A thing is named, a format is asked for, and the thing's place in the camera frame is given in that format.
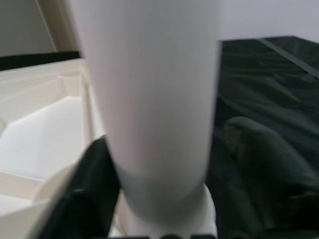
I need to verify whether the black table cloth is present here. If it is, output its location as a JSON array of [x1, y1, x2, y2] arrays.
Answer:
[[0, 35, 319, 239]]

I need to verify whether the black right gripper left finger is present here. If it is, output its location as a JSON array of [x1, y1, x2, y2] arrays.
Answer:
[[32, 135, 121, 239]]

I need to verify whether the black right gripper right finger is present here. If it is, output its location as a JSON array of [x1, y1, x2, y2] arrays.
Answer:
[[222, 117, 319, 231]]

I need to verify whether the white plastic table leg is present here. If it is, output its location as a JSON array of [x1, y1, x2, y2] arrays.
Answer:
[[68, 0, 222, 225]]

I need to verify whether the white plastic table top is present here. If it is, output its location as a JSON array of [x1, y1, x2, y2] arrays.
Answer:
[[0, 58, 218, 239]]

